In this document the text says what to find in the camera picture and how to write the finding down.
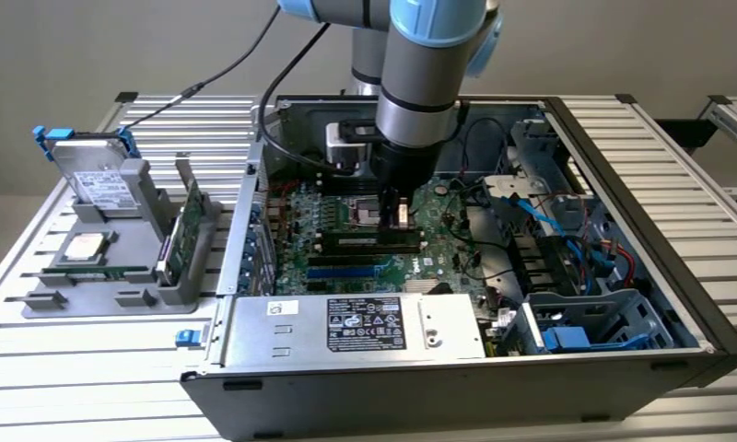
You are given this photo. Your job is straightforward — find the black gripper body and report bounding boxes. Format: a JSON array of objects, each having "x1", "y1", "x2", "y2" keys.
[{"x1": 371, "y1": 139, "x2": 443, "y2": 193}]

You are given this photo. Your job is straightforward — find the green RAM stick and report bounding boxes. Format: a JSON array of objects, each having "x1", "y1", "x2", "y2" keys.
[
  {"x1": 38, "y1": 265, "x2": 153, "y2": 283},
  {"x1": 329, "y1": 233, "x2": 420, "y2": 249}
]

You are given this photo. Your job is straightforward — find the black RAM slot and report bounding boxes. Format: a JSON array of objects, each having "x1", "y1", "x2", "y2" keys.
[
  {"x1": 316, "y1": 242, "x2": 423, "y2": 257},
  {"x1": 305, "y1": 253, "x2": 420, "y2": 271}
]

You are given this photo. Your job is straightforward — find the CPU socket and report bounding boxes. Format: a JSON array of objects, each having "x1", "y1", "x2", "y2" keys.
[{"x1": 341, "y1": 195, "x2": 384, "y2": 227}]

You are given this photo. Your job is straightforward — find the green motherboard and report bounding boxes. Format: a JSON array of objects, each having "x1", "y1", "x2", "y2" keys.
[{"x1": 261, "y1": 177, "x2": 512, "y2": 303}]

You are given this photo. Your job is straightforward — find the silver chipset heat sink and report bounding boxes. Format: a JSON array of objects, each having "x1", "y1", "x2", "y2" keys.
[{"x1": 404, "y1": 279, "x2": 457, "y2": 297}]

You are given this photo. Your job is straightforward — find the blue expansion slot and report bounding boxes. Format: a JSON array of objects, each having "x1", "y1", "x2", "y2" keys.
[{"x1": 305, "y1": 265, "x2": 377, "y2": 280}]

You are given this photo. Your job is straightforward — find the grey metal disk bay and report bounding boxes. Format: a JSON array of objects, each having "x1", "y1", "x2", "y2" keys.
[{"x1": 483, "y1": 118, "x2": 599, "y2": 240}]

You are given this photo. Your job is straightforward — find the silver power supply unit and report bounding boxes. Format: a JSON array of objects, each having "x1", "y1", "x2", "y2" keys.
[{"x1": 218, "y1": 293, "x2": 491, "y2": 370}]

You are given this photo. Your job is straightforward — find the green graphics card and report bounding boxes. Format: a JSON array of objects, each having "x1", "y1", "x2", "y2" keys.
[{"x1": 154, "y1": 153, "x2": 209, "y2": 287}]

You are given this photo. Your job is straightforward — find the disk bay cage blue clips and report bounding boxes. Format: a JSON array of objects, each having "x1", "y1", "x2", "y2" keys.
[{"x1": 504, "y1": 287, "x2": 679, "y2": 356}]

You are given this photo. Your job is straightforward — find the black open PC case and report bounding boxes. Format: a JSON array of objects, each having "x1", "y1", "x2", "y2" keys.
[{"x1": 178, "y1": 94, "x2": 737, "y2": 442}]

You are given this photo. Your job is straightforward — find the silver CPU chip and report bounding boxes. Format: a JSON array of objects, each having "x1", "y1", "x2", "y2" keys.
[{"x1": 56, "y1": 231, "x2": 120, "y2": 268}]

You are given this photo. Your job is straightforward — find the grey parts rack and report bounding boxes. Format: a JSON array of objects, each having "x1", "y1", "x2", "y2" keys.
[{"x1": 20, "y1": 157, "x2": 226, "y2": 320}]

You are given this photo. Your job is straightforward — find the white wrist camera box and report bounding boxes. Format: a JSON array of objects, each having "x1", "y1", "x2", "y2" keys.
[{"x1": 322, "y1": 118, "x2": 384, "y2": 179}]

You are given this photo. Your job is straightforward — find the blue flat wire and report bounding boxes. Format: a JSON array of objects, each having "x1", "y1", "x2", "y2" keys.
[{"x1": 495, "y1": 192, "x2": 617, "y2": 280}]

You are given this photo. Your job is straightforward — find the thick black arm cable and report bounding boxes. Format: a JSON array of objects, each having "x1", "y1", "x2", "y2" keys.
[{"x1": 258, "y1": 20, "x2": 353, "y2": 177}]

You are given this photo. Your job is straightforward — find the thin black cable with plug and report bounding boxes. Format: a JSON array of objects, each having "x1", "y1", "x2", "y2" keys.
[{"x1": 120, "y1": 4, "x2": 284, "y2": 131}]

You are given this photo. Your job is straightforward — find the red wire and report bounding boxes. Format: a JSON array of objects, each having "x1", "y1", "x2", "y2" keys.
[{"x1": 611, "y1": 242, "x2": 645, "y2": 289}]

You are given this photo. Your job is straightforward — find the hard disk with blue bracket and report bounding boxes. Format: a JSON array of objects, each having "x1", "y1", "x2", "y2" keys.
[{"x1": 32, "y1": 125, "x2": 140, "y2": 218}]

